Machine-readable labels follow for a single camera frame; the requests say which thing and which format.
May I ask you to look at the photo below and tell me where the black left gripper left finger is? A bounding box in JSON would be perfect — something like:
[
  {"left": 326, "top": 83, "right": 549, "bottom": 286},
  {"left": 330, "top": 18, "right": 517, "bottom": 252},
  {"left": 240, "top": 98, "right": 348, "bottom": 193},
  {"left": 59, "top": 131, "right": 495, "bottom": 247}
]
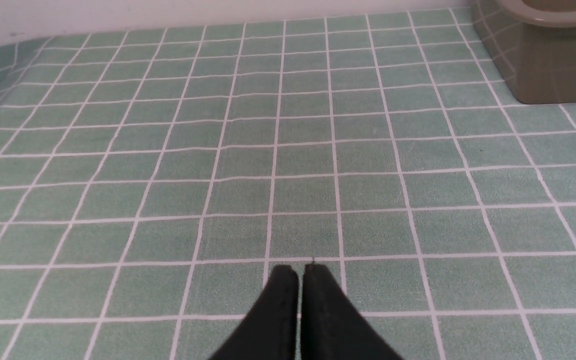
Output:
[{"left": 210, "top": 265, "right": 299, "bottom": 360}]

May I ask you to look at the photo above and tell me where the green checkered tablecloth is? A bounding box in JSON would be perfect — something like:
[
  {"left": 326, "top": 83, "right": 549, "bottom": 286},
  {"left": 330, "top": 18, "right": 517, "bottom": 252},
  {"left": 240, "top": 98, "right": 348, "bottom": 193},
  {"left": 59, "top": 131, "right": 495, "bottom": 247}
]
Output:
[{"left": 0, "top": 7, "right": 576, "bottom": 360}]

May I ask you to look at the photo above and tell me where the olive green plastic bin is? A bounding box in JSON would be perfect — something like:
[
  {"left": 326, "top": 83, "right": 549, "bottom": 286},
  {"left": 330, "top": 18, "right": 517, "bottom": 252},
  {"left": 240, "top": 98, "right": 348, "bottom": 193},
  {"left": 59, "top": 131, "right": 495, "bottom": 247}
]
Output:
[{"left": 470, "top": 0, "right": 576, "bottom": 105}]

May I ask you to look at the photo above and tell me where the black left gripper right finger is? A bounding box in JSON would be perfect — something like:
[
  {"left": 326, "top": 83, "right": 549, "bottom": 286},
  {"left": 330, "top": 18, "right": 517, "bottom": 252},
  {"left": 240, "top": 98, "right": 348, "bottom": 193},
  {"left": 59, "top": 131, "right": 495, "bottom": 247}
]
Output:
[{"left": 300, "top": 263, "right": 402, "bottom": 360}]

